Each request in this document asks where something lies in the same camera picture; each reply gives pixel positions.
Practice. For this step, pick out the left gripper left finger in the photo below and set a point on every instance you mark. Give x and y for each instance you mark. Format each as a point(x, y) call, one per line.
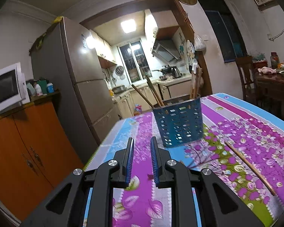
point(85, 198)

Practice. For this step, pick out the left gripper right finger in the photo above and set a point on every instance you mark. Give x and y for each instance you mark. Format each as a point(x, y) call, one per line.
point(198, 198)

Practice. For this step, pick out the wooden chopstick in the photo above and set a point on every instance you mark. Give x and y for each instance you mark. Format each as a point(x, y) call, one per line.
point(148, 81)
point(159, 101)
point(192, 84)
point(198, 81)
point(261, 177)
point(143, 96)

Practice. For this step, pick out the beige kitchen base cabinets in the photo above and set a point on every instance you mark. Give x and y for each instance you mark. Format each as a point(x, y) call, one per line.
point(166, 89)

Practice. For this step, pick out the kitchen window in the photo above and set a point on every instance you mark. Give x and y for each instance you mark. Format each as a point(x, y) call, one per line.
point(135, 61)

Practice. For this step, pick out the floral plastic tablecloth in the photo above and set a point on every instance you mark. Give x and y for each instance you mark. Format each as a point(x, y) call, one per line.
point(255, 133)

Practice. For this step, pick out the orange wooden cabinet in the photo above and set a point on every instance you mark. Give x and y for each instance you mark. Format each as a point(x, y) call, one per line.
point(35, 154)

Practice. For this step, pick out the blue perforated utensil holder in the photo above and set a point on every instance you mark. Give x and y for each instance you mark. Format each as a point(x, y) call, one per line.
point(179, 121)

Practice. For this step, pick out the dark wooden side table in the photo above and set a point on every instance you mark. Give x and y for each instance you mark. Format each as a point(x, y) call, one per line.
point(271, 90)

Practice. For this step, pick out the white microwave oven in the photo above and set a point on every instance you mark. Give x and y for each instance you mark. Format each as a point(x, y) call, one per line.
point(13, 87)

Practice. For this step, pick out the steel electric kettle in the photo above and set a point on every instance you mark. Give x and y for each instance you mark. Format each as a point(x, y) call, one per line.
point(175, 72)

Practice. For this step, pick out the dark wooden chair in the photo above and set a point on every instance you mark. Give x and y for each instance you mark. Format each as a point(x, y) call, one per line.
point(246, 73)

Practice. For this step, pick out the grey refrigerator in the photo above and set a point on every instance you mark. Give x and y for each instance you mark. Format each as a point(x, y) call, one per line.
point(63, 56)

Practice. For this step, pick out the white plastic bag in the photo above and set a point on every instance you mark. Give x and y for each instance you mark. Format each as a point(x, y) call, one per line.
point(199, 44)

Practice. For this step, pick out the range hood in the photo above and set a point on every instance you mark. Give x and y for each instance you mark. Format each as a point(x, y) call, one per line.
point(166, 51)

